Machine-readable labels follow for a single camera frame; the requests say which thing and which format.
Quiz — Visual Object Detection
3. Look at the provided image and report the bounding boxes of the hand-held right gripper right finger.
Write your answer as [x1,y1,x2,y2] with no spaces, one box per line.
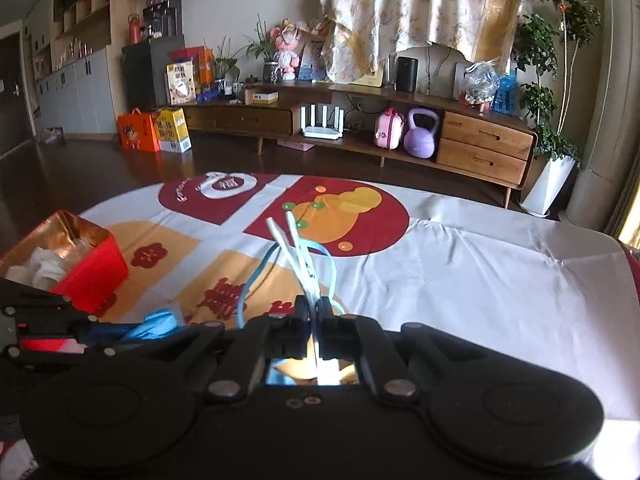
[317,296,532,406]

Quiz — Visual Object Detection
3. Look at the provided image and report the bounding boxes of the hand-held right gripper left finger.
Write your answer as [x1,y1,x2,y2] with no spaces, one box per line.
[87,295,309,404]

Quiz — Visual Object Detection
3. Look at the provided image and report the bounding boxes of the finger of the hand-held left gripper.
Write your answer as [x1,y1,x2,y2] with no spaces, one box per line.
[0,278,99,338]
[0,345,118,368]

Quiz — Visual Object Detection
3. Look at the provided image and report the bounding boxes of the white tissue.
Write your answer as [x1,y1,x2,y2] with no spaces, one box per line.
[7,246,71,291]

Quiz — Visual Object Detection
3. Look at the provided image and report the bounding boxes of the white face mask blue straps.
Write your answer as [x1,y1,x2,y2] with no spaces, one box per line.
[237,210,361,386]

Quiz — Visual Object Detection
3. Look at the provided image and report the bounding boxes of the red tin box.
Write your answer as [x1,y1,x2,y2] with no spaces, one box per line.
[0,210,131,315]

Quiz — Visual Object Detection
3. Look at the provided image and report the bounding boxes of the clear bagged white mask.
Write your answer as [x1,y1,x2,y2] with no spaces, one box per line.
[50,232,101,266]

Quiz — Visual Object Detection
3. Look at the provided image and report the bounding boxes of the blue rubber glove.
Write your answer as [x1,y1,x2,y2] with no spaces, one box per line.
[90,309,190,347]

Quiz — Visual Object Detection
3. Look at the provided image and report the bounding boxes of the printed tablecloth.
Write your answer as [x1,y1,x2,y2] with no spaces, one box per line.
[0,174,640,466]

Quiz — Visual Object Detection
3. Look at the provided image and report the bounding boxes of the white router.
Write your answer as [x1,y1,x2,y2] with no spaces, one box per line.
[301,103,345,140]

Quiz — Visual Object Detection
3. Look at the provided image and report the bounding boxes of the orange gift bag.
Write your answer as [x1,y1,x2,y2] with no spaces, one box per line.
[197,47,216,85]
[117,107,162,153]

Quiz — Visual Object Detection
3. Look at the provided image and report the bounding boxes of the pink toy suitcase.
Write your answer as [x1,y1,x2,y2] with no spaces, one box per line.
[375,107,405,151]

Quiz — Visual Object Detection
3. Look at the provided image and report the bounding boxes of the purple kettlebell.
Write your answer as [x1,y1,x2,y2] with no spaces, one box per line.
[403,108,441,159]

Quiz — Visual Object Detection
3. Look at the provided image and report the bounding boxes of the dark wooden door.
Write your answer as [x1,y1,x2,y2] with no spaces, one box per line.
[0,35,36,156]

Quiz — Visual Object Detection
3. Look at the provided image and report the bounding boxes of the wooden TV cabinet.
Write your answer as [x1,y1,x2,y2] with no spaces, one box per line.
[155,80,538,208]

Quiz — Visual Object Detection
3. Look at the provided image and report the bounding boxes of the yellow carton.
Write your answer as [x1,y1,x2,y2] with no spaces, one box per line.
[154,107,193,154]

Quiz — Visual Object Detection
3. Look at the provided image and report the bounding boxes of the small beige box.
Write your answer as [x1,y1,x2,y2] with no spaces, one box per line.
[244,88,279,106]

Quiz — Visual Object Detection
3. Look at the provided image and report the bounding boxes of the potted orchid plant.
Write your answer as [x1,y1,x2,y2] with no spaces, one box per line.
[245,15,283,84]

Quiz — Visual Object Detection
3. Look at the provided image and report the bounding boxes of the black cabinet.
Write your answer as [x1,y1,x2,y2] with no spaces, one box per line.
[121,35,187,111]

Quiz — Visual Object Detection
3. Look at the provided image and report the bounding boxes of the black cylinder speaker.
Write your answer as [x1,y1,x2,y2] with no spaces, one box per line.
[396,56,419,93]

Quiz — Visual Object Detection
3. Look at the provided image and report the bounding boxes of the white yellow cereal box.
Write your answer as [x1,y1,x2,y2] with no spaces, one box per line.
[166,60,198,106]

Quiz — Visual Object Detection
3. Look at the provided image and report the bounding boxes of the purple picture card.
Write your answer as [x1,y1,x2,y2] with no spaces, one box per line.
[299,40,326,82]

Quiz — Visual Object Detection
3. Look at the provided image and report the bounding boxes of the leafy potted plant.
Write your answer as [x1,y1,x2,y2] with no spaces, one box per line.
[207,37,241,96]

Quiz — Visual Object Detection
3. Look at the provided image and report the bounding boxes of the pink doll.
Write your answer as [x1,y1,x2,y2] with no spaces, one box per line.
[270,19,307,81]

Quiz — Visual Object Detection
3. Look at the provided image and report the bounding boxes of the grey cushion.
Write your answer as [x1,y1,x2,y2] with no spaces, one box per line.
[385,42,473,98]

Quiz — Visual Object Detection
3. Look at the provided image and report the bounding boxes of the clear plastic bag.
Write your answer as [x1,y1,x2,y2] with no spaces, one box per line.
[459,60,501,106]

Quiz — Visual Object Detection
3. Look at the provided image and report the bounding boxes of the blue bag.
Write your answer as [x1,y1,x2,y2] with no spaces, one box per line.
[491,71,518,113]

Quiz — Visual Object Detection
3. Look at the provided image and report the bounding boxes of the red gift box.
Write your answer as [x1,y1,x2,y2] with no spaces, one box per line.
[167,46,206,63]

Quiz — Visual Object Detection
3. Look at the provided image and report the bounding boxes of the yellow curtain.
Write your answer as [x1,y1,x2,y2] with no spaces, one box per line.
[605,160,640,251]

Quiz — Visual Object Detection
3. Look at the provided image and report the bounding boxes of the black water dispenser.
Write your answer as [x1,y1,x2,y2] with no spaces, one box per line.
[142,0,183,39]

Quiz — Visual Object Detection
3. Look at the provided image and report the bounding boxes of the floral cloth cover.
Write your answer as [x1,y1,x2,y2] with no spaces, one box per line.
[320,0,533,86]

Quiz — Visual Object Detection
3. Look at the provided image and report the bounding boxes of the potted green tree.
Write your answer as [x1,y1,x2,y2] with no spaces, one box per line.
[512,0,603,218]

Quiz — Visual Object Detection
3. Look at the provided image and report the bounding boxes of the white standing air conditioner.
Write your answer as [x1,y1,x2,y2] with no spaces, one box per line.
[565,0,640,231]

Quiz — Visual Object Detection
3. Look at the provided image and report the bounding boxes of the wooden wall shelving unit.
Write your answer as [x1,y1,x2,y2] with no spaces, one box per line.
[20,0,126,136]

